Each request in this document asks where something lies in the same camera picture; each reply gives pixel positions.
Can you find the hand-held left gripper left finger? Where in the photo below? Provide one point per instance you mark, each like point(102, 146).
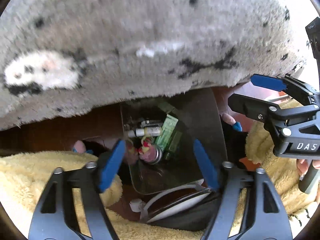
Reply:
point(112, 165)

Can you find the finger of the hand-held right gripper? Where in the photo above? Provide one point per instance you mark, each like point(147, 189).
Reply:
point(270, 82)
point(250, 105)

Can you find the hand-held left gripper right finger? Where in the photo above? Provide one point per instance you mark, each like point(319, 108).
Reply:
point(205, 165)

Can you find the clear plastic bin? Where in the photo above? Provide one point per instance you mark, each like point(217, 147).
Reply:
point(200, 120)

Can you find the round tin pink lid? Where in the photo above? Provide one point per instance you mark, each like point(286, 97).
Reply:
point(158, 155)

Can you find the small white tube bottle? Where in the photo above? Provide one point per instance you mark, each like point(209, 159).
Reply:
point(150, 131)

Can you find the green paper packet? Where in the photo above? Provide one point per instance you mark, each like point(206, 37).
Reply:
point(167, 130)

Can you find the person's right hand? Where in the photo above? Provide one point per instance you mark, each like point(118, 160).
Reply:
point(302, 167)

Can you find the pink and blue slipper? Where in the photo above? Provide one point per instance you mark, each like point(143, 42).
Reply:
point(230, 120)
point(80, 146)

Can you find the grey printed blanket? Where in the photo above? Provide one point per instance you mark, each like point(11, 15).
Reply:
point(125, 42)

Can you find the wooden bed frame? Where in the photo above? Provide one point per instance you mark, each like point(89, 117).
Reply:
point(62, 132)

